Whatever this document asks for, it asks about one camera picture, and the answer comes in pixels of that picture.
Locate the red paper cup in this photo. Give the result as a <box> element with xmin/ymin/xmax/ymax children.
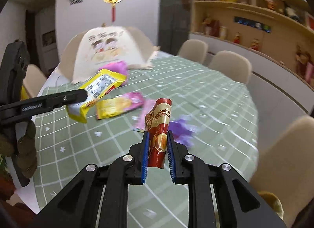
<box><xmin>145</xmin><ymin>98</ymin><xmax>172</xmax><ymax>169</ymax></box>

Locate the yellow pink snack packet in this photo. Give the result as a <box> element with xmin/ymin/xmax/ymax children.
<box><xmin>96</xmin><ymin>92</ymin><xmax>144</xmax><ymax>120</ymax></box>

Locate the pink toy box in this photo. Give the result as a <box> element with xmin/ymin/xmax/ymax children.
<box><xmin>98</xmin><ymin>61</ymin><xmax>128</xmax><ymax>86</ymax></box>

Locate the beige cartoon food cover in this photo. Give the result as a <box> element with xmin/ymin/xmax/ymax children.
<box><xmin>58</xmin><ymin>26</ymin><xmax>160</xmax><ymax>84</ymax></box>

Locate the pink narrow wrapper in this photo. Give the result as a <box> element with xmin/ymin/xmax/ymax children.
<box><xmin>134</xmin><ymin>99</ymin><xmax>156</xmax><ymax>132</ymax></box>

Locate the beige chair far left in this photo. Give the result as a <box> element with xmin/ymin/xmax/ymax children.
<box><xmin>177</xmin><ymin>39</ymin><xmax>209</xmax><ymax>63</ymax></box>

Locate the wooden wall shelf unit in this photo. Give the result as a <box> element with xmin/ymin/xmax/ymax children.
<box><xmin>191</xmin><ymin>0</ymin><xmax>313</xmax><ymax>86</ymax></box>

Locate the green grid tablecloth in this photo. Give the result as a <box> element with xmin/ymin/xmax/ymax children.
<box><xmin>33</xmin><ymin>55</ymin><xmax>259</xmax><ymax>228</ymax></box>

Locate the yellow silver snack wrapper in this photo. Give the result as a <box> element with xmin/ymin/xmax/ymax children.
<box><xmin>66</xmin><ymin>69</ymin><xmax>127</xmax><ymax>123</ymax></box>

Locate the left hand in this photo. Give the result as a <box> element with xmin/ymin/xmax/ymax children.
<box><xmin>1</xmin><ymin>120</ymin><xmax>38</xmax><ymax>178</ymax></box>

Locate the beige chair left side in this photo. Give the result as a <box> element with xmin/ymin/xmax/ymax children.
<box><xmin>23</xmin><ymin>64</ymin><xmax>47</xmax><ymax>97</ymax></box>

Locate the beige chair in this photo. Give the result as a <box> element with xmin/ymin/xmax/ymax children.
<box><xmin>209</xmin><ymin>50</ymin><xmax>252</xmax><ymax>84</ymax></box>
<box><xmin>23</xmin><ymin>64</ymin><xmax>47</xmax><ymax>97</ymax></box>
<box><xmin>250</xmin><ymin>116</ymin><xmax>313</xmax><ymax>227</ymax></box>
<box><xmin>177</xmin><ymin>39</ymin><xmax>209</xmax><ymax>63</ymax></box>

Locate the white lower cabinet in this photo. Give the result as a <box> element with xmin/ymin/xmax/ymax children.
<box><xmin>189</xmin><ymin>33</ymin><xmax>313</xmax><ymax>128</ymax></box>

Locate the beige chair far right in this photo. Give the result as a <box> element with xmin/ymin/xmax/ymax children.
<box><xmin>209</xmin><ymin>50</ymin><xmax>252</xmax><ymax>84</ymax></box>

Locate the beige chair near right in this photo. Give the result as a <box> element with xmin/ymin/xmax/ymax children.
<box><xmin>250</xmin><ymin>116</ymin><xmax>313</xmax><ymax>227</ymax></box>

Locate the purple toy cup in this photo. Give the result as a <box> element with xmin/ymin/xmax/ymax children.
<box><xmin>168</xmin><ymin>115</ymin><xmax>202</xmax><ymax>149</ymax></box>

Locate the red framed picture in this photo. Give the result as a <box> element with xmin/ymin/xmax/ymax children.
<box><xmin>304</xmin><ymin>12</ymin><xmax>314</xmax><ymax>30</ymax></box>

